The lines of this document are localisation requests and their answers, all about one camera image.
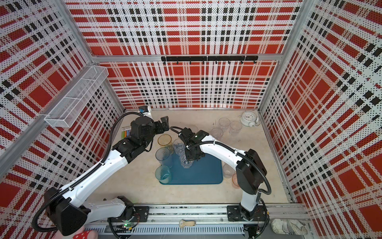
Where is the clear glass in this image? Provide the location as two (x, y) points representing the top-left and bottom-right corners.
(218, 118), (231, 131)
(210, 127), (224, 140)
(180, 155), (193, 169)
(222, 164), (236, 179)
(229, 120), (242, 136)

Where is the teal plastic tray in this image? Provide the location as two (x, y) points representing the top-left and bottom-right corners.
(164, 153), (223, 185)

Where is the amber tall glass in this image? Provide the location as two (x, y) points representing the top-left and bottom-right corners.
(157, 134), (174, 154)

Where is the blue grey frosted cup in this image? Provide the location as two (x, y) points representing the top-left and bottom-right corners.
(155, 147), (173, 168)

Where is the mint green frosted cup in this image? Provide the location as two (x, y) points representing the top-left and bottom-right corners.
(155, 165), (172, 184)

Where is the pink tinted glass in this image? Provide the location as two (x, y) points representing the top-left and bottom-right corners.
(231, 173), (240, 189)

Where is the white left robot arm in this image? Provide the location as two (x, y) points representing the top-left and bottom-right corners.
(32, 113), (170, 236)

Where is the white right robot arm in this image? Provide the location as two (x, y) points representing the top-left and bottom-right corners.
(170, 126), (272, 221)

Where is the white alarm clock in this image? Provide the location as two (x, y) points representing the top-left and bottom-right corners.
(240, 111), (261, 127)

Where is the beige small figure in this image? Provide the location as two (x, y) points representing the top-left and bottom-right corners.
(179, 220), (196, 228)

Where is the crumpled white cloth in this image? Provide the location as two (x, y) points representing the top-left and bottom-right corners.
(271, 219), (308, 236)

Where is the pink plush toy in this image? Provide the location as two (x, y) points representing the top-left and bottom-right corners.
(52, 227), (98, 239)

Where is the black corrugated left cable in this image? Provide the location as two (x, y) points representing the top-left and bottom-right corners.
(31, 111), (145, 233)

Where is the black corrugated cable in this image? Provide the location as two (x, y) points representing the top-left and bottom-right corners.
(169, 125), (272, 195)
(31, 111), (145, 233)

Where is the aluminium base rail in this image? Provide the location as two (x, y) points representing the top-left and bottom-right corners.
(85, 203), (310, 236)

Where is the white wire mesh basket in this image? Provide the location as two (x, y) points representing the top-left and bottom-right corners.
(44, 65), (108, 128)

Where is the black corrugated right cable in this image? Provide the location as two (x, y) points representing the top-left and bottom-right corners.
(169, 125), (272, 195)

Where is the black hook rail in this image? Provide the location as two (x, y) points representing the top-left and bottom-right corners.
(161, 55), (259, 64)

